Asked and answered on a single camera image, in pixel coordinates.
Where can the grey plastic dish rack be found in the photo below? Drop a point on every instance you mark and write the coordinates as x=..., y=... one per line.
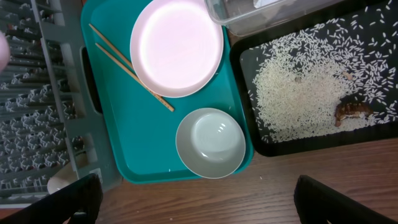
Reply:
x=50, y=115

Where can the short-looking wooden chopstick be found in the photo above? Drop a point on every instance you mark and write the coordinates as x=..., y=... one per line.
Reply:
x=120, y=55

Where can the white rice pile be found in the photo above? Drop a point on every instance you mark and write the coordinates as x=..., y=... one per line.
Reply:
x=303, y=76

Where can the teal plastic serving tray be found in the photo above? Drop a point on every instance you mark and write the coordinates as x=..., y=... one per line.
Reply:
x=141, y=129

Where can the black rectangular tray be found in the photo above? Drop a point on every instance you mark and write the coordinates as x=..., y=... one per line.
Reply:
x=243, y=70

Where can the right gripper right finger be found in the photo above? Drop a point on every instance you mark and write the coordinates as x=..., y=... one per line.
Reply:
x=316, y=203

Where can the brown food scrap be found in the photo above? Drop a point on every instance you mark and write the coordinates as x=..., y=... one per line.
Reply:
x=351, y=110

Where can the clear plastic storage bin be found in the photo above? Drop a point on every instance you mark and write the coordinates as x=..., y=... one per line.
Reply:
x=247, y=17

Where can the long wooden chopstick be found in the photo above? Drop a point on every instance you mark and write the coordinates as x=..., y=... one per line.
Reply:
x=130, y=73

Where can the grey bowl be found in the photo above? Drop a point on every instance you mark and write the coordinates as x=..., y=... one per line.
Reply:
x=210, y=143

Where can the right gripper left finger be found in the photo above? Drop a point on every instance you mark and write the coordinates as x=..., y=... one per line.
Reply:
x=78, y=202

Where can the white paper cup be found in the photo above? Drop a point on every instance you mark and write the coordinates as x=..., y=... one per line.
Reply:
x=66, y=175

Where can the large pink plate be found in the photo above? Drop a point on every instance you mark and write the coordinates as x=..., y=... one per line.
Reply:
x=175, y=47

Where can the pink bowl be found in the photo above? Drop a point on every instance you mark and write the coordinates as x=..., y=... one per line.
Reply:
x=4, y=52

